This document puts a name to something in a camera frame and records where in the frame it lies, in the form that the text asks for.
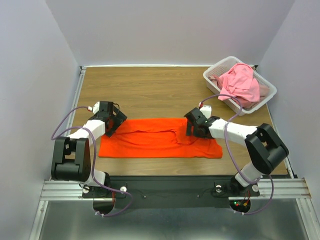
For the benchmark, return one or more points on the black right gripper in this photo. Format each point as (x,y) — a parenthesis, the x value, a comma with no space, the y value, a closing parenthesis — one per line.
(191,123)

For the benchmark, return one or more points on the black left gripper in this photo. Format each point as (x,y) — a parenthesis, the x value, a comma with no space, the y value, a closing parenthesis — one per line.
(119,119)

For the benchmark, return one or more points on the orange t shirt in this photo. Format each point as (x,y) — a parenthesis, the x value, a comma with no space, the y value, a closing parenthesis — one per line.
(157,138)

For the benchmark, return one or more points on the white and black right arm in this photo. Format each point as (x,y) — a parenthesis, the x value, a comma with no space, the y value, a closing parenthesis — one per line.
(264,146)

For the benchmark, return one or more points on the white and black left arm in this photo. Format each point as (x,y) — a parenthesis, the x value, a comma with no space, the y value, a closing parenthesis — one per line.
(71,160)

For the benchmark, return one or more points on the dusty pink t shirt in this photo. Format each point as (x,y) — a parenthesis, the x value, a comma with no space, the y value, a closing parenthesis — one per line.
(246,89)

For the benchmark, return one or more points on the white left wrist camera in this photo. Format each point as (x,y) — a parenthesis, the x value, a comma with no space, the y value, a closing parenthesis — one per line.
(95,108)

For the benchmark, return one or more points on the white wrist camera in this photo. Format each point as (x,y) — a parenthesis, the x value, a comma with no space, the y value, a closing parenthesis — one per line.
(206,110)
(95,108)

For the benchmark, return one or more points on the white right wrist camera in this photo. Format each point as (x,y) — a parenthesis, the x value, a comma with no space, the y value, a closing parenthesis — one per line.
(206,110)

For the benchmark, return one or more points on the aluminium frame rail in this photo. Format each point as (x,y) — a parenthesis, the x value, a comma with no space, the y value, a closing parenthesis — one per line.
(63,129)

